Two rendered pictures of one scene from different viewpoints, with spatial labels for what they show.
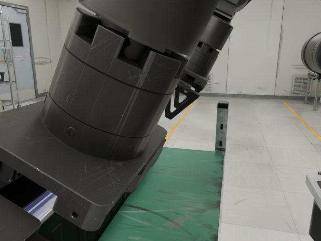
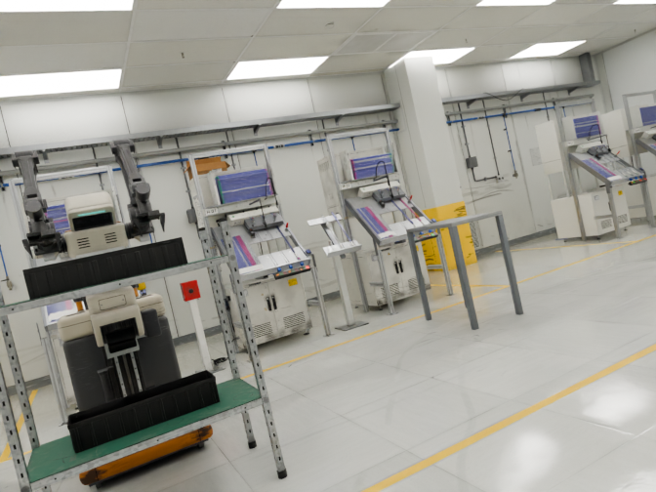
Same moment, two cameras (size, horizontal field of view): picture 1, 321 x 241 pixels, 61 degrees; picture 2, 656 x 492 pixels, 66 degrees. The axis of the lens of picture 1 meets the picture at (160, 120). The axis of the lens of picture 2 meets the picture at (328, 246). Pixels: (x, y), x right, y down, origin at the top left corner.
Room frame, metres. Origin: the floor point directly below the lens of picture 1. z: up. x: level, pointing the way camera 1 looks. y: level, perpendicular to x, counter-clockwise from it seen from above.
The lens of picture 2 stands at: (1.03, 2.29, 0.97)
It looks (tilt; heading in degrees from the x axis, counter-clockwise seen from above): 2 degrees down; 230
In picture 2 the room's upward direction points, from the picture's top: 13 degrees counter-clockwise
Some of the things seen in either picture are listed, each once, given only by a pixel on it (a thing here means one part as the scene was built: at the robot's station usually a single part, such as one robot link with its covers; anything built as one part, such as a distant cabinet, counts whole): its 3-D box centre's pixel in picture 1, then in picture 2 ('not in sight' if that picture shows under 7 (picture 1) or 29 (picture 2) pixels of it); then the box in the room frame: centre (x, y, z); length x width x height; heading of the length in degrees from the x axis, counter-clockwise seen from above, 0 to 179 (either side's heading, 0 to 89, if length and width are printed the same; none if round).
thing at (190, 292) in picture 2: not in sight; (198, 326); (-0.76, -1.75, 0.39); 0.24 x 0.24 x 0.78; 76
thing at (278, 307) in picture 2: not in sight; (263, 309); (-1.57, -2.03, 0.31); 0.70 x 0.65 x 0.62; 166
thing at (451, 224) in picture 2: not in sight; (461, 268); (-2.34, -0.18, 0.40); 0.70 x 0.45 x 0.80; 69
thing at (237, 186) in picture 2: not in sight; (243, 186); (-1.60, -1.90, 1.52); 0.51 x 0.13 x 0.27; 166
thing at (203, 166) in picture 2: not in sight; (219, 164); (-1.57, -2.21, 1.82); 0.68 x 0.30 x 0.20; 166
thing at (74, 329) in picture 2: not in sight; (120, 345); (0.19, -0.66, 0.59); 0.55 x 0.34 x 0.83; 166
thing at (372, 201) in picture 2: not in sight; (387, 243); (-2.95, -1.50, 0.65); 1.01 x 0.73 x 1.29; 76
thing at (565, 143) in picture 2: not in sight; (582, 170); (-6.42, -0.82, 0.95); 1.36 x 0.82 x 1.90; 76
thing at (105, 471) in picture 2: not in sight; (140, 423); (0.21, -0.57, 0.16); 0.67 x 0.64 x 0.25; 76
